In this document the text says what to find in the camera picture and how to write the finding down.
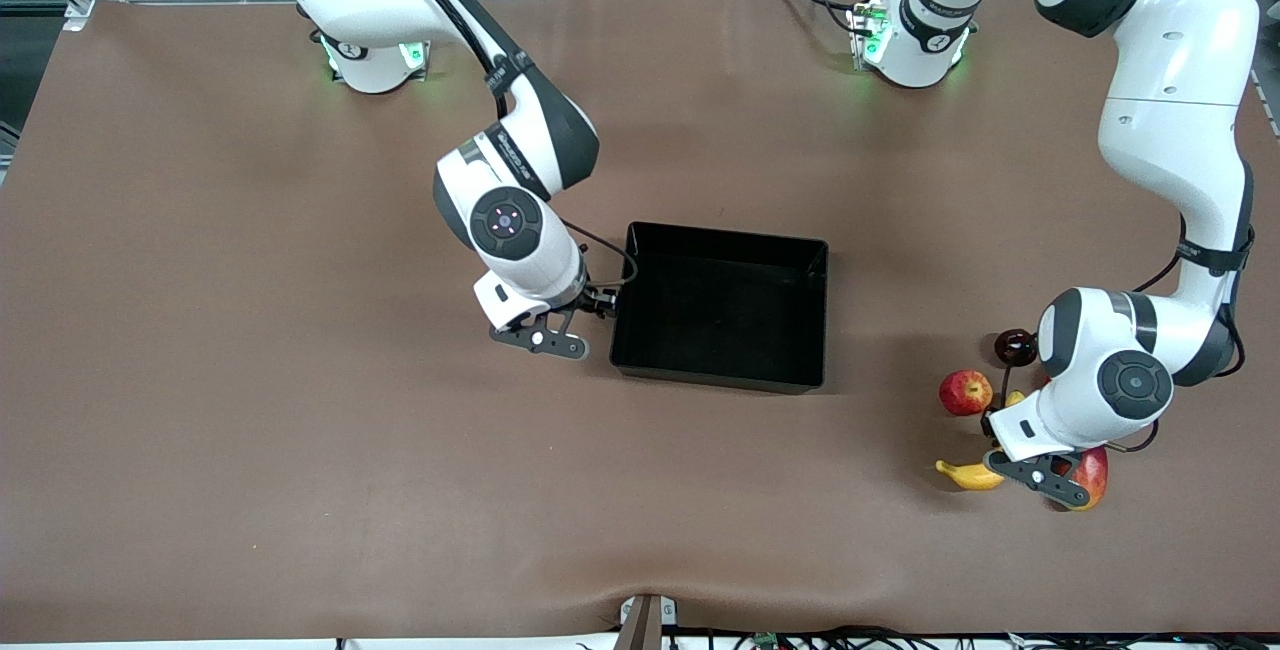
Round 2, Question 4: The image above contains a yellow banana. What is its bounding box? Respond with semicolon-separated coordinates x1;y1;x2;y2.
935;389;1028;492

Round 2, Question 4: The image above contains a red yellow apple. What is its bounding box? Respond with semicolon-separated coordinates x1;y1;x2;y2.
939;370;995;418

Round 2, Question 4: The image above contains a red yellow mango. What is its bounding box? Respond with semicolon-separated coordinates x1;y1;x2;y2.
1062;446;1110;512

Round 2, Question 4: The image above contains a black plastic box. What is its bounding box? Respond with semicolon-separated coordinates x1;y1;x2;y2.
609;221;830;395

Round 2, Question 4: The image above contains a brown table mat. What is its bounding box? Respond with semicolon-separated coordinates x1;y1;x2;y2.
0;0;1280;643

